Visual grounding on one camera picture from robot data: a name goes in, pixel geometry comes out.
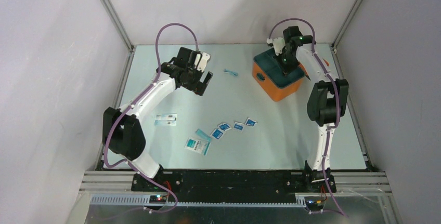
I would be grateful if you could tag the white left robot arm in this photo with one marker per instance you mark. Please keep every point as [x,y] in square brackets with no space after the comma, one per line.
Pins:
[122,127]

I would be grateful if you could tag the orange plastic medicine box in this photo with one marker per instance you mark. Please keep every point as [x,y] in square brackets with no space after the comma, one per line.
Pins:
[277,94]

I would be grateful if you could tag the teal strip packet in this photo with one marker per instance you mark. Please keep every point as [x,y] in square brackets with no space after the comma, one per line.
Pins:
[201,134]

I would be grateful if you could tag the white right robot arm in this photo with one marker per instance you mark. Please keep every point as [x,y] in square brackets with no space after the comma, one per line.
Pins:
[328,98]

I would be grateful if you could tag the small teal tube packet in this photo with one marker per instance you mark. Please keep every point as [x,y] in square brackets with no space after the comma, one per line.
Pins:
[232,73]

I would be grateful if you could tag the dark teal divider tray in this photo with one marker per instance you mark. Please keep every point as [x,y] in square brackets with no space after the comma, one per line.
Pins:
[268,70]

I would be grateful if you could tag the teal white label packet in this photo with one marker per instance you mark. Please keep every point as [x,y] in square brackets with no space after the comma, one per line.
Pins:
[197,145]

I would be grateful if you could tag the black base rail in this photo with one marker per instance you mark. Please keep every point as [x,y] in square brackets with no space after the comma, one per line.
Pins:
[236,186]

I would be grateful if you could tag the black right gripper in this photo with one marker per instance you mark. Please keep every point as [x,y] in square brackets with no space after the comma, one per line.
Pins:
[287,69]

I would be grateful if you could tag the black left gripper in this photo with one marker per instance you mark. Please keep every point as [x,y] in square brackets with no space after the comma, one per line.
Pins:
[198,87]

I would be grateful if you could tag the blue white wipe sachet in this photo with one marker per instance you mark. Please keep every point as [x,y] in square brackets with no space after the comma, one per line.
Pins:
[224,126]
[217,134]
[238,126]
[250,122]

